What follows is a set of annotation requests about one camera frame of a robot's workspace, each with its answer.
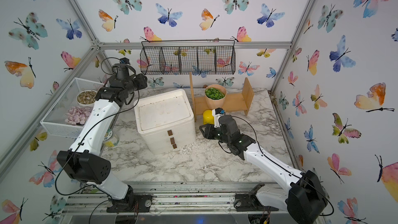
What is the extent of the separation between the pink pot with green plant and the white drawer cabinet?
0.52ft

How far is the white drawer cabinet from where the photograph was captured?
751mm

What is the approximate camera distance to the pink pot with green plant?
3.05ft
